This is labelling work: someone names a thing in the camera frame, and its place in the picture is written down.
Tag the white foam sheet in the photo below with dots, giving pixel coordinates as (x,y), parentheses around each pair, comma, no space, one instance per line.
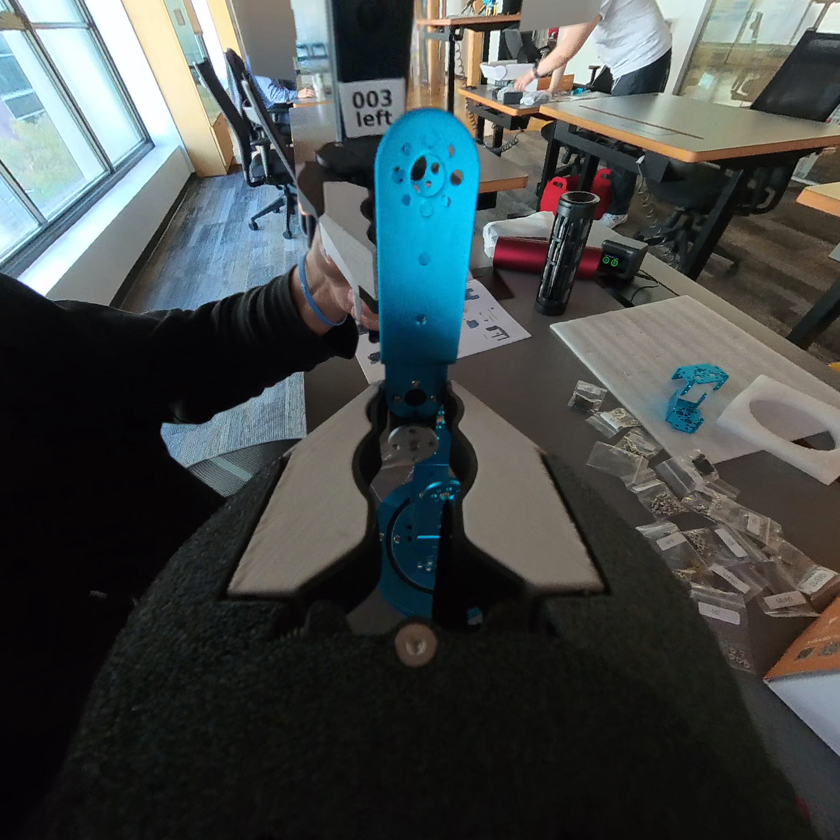
(656,348)

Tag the pile of small screw bags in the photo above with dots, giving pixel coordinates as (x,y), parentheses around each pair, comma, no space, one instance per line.
(689,512)

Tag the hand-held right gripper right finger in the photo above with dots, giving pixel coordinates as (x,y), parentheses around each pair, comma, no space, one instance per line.
(525,518)

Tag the person's dark clothing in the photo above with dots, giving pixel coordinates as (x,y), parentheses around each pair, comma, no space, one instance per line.
(79,558)

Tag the large window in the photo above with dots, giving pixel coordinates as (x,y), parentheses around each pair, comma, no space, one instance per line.
(59,131)

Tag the orange white cardboard box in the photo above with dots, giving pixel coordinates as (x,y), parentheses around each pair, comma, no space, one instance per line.
(807,669)

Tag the black office chair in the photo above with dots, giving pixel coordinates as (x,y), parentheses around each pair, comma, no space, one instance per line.
(256,138)

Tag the white crumpled wrap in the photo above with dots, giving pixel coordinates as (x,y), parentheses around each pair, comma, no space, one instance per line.
(518,229)

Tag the person's left forearm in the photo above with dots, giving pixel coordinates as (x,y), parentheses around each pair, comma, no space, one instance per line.
(197,348)

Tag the black device green lights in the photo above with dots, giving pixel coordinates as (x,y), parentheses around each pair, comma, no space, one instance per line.
(623,259)

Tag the black mesh chair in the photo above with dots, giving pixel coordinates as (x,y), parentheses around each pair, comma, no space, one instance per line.
(800,79)

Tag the small blue bracket frame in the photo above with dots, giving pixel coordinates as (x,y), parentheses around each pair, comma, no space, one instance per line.
(695,394)

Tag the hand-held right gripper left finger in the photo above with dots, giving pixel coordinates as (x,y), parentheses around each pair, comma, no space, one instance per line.
(308,518)

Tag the open instruction manual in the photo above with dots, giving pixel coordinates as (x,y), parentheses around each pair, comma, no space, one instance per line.
(485,321)

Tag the blue bracket with black servo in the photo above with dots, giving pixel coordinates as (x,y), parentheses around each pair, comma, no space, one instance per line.
(426,262)

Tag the red metal tube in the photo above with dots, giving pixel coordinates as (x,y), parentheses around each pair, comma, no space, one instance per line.
(518,256)

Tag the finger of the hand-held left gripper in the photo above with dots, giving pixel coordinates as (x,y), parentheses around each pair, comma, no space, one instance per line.
(351,262)
(348,210)

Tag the red box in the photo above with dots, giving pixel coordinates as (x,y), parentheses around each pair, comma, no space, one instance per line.
(577,187)

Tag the blue wristband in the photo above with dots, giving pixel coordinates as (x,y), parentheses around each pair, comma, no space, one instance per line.
(308,295)

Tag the black cylinder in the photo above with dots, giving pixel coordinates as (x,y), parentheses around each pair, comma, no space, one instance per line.
(564,256)

